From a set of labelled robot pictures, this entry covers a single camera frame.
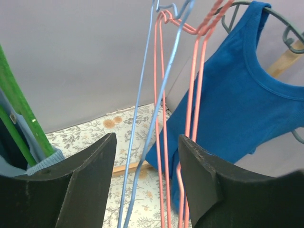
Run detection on bright blue tank top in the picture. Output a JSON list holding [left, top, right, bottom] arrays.
[[145, 0, 304, 213]]

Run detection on light blue wire hanger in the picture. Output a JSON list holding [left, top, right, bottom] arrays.
[[117, 0, 197, 228]]

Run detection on grey blue tank top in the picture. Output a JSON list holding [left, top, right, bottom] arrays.
[[0, 92, 65, 177]]

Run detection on green plastic hanger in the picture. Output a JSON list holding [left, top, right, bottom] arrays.
[[0, 49, 55, 165]]

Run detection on wooden clothes rack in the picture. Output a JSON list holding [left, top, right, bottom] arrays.
[[112, 40, 304, 176]]

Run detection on pink wire hanger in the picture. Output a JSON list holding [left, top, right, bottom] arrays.
[[153, 0, 224, 228], [153, 0, 233, 228]]

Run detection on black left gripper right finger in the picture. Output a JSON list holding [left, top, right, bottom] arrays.
[[179, 135, 304, 228]]

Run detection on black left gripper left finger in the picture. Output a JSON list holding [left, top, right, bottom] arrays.
[[0, 133, 117, 228]]

